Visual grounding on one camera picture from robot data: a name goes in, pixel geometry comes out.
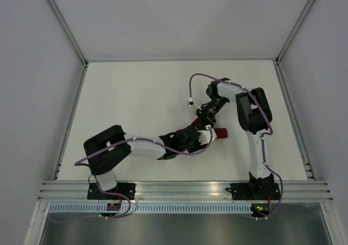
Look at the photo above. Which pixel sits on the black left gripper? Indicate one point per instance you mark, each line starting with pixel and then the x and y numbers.
pixel 197 146

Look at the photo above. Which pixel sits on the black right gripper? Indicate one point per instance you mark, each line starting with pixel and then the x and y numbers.
pixel 205 119

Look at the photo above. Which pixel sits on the red cloth napkin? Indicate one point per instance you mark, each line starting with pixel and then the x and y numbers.
pixel 221 133

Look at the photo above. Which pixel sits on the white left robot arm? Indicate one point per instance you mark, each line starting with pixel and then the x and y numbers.
pixel 109 148

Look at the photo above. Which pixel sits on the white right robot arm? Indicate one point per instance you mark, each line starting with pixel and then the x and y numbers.
pixel 254 117

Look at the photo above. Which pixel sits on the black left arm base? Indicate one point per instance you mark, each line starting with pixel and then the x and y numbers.
pixel 122 191

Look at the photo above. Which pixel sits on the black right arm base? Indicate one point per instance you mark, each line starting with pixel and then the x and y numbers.
pixel 243 192

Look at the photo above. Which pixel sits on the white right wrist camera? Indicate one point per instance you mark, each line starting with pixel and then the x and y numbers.
pixel 192 103

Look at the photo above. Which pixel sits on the aluminium front rail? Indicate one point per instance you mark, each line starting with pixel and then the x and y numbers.
pixel 185 191

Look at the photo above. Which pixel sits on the white slotted cable duct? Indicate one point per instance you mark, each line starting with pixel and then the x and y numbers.
pixel 184 208

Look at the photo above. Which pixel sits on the aluminium frame post right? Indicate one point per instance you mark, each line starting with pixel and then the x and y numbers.
pixel 294 31

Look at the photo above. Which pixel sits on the aluminium frame post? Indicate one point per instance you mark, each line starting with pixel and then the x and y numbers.
pixel 294 31
pixel 67 31

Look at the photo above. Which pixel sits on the aluminium frame post left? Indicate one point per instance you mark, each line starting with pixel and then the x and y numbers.
pixel 67 31

